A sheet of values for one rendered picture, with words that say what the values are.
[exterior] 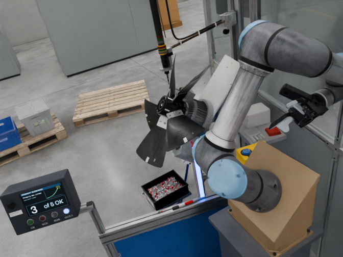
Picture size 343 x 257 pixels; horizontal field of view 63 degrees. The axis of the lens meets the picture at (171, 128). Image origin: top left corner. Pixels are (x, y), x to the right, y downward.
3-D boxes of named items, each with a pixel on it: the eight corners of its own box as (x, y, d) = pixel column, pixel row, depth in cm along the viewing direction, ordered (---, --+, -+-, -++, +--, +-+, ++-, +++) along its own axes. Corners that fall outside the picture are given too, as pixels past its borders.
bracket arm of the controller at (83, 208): (95, 204, 131) (93, 200, 130) (95, 209, 129) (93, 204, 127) (43, 220, 128) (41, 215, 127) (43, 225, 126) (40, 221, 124)
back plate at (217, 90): (169, 133, 211) (168, 132, 211) (218, 50, 189) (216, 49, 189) (190, 176, 166) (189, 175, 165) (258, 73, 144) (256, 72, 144)
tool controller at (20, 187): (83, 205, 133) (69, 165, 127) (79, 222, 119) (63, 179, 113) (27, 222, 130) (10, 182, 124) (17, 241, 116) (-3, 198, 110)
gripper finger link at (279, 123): (276, 138, 106) (297, 123, 104) (266, 126, 108) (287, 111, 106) (277, 139, 109) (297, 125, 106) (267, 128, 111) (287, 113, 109)
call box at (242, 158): (264, 156, 148) (264, 139, 143) (274, 167, 139) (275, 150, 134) (236, 164, 146) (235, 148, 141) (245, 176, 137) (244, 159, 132)
